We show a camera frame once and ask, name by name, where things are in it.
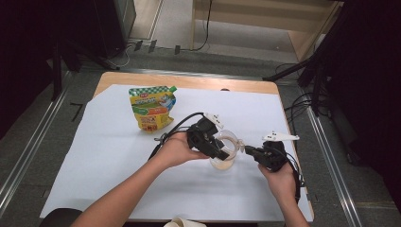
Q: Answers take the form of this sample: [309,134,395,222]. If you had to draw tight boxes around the thin black hanging cable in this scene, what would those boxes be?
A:
[180,0,214,53]

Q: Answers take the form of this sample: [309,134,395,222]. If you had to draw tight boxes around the black cabinet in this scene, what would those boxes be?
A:
[91,0,137,60]

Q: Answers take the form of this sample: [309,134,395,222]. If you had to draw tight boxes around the person's right hand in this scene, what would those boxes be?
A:
[258,163,299,202]

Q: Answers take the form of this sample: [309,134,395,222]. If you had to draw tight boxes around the right hand-held gripper cable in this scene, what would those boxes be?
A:
[283,150,306,204]

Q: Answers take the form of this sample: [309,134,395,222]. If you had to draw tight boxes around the wooden table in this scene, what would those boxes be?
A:
[93,71,316,223]

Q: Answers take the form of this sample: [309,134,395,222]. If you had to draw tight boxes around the hand-held gripper cable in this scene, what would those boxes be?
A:
[148,112,206,161]
[283,150,306,204]

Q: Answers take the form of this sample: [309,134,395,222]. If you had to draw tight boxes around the light wooden shelf unit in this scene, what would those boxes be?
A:
[190,0,344,62]

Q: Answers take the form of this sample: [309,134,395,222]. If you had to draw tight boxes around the black metal stand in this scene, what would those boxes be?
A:
[263,0,348,117]
[51,37,121,102]

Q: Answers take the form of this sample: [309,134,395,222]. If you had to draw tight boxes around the white paper cup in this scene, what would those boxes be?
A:
[164,216,207,227]

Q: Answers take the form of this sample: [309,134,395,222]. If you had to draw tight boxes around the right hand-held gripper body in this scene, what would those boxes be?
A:
[258,131,301,173]

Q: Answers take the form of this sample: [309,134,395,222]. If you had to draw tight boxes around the black chair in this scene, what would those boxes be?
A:
[39,207,83,227]

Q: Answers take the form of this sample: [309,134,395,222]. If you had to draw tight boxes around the left hand-held gripper cable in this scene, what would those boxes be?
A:
[148,112,206,161]

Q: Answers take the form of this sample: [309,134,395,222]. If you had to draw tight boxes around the metal floor rail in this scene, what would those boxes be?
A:
[0,72,72,218]
[304,103,363,227]

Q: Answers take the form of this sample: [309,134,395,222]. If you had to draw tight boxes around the yellow green spouted pouch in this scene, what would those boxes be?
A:
[128,85,178,133]

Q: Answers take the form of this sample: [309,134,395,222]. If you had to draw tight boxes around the white paper sheet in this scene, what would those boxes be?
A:
[40,83,315,223]

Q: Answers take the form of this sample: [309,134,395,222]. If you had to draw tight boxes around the clear glass jar with lid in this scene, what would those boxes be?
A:
[209,130,246,171]

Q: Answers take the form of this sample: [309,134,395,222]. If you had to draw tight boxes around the person's left hand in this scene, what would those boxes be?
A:
[155,131,211,169]

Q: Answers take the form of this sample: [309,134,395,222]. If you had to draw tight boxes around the white floor cable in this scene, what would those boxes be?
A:
[117,43,137,69]

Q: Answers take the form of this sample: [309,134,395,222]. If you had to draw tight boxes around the black floor cables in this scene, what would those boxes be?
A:
[275,62,332,149]

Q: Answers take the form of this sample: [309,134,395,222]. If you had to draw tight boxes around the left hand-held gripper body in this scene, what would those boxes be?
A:
[186,112,225,156]

